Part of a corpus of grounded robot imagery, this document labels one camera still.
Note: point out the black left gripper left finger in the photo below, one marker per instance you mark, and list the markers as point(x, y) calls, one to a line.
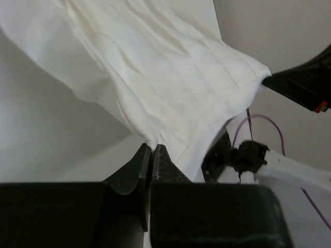
point(110, 213)

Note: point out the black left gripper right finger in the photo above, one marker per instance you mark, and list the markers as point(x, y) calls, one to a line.
point(187, 214)

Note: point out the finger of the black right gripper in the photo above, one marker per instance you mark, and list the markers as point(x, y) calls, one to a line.
point(307, 85)

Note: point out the white pleated skirt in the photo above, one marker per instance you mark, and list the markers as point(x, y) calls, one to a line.
point(163, 75)

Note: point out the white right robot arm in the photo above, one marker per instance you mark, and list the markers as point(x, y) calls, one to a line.
point(267, 163)

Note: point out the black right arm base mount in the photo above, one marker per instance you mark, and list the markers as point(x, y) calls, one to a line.
point(220, 155)

